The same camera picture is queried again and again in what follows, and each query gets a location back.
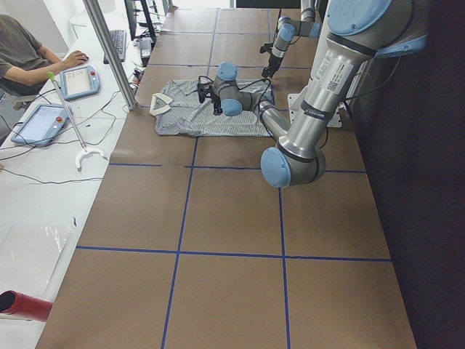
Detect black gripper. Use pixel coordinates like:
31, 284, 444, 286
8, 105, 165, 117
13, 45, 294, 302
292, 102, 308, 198
262, 56, 282, 79
211, 95, 223, 116

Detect blue white striped polo shirt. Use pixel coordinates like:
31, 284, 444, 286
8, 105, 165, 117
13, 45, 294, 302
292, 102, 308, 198
150, 78, 275, 138

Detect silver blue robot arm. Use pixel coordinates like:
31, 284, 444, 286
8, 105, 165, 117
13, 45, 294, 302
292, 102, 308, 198
259, 1, 322, 79
198, 1, 431, 188

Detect person's hand on mouse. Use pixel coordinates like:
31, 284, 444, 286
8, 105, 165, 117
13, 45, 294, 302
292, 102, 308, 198
62, 50, 89, 69

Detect black box with label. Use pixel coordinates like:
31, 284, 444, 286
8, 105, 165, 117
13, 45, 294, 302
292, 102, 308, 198
137, 37, 153, 67

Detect black keyboard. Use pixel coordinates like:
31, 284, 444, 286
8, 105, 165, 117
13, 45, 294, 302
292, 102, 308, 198
109, 29, 127, 62

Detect white hook reaching stick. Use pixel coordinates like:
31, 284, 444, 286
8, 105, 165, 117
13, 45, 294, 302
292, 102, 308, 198
47, 71, 107, 172

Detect upper blue teach pendant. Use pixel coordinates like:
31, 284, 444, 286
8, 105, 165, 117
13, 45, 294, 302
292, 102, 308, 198
60, 65, 100, 101

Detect blue teach pendant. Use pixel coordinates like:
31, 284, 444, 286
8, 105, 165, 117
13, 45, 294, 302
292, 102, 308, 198
11, 104, 69, 146
60, 65, 100, 101

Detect blue tape grid lines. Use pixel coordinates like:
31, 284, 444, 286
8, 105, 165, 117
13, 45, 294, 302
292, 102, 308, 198
76, 7, 393, 349

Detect lower blue teach pendant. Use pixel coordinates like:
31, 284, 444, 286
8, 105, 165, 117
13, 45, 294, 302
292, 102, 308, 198
11, 104, 69, 146

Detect seated person in grey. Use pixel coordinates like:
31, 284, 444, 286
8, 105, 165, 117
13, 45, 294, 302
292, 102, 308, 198
1, 15, 66, 97

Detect clear plastic sheet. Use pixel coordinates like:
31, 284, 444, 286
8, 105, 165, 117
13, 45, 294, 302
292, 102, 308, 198
1, 224, 75, 299

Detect red cylinder tube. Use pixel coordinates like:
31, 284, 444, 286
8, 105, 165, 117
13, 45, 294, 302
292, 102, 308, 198
1, 290, 53, 322

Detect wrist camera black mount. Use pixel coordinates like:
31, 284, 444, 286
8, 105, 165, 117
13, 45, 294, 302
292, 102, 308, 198
196, 76, 214, 104

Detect aluminium frame post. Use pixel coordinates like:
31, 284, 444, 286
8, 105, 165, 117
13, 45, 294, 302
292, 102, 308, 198
83, 0, 137, 111

